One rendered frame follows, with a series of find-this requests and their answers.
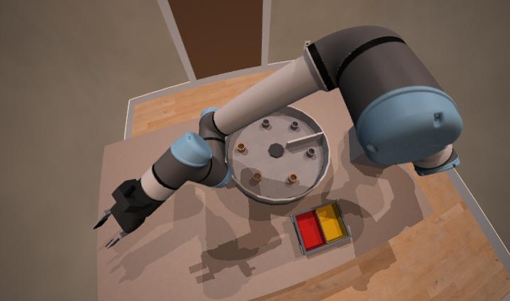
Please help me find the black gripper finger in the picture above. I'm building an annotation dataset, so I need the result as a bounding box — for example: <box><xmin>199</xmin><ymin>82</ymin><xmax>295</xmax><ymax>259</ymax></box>
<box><xmin>92</xmin><ymin>209</ymin><xmax>112</xmax><ymax>229</ymax></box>
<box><xmin>105</xmin><ymin>231</ymin><xmax>133</xmax><ymax>249</ymax></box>

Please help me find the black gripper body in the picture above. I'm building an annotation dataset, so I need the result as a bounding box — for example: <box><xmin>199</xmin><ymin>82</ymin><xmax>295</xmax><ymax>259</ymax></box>
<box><xmin>110</xmin><ymin>166</ymin><xmax>176</xmax><ymax>233</ymax></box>

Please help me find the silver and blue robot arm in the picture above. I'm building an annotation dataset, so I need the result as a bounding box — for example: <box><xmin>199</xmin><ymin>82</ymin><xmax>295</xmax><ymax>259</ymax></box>
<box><xmin>152</xmin><ymin>26</ymin><xmax>463</xmax><ymax>190</ymax></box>

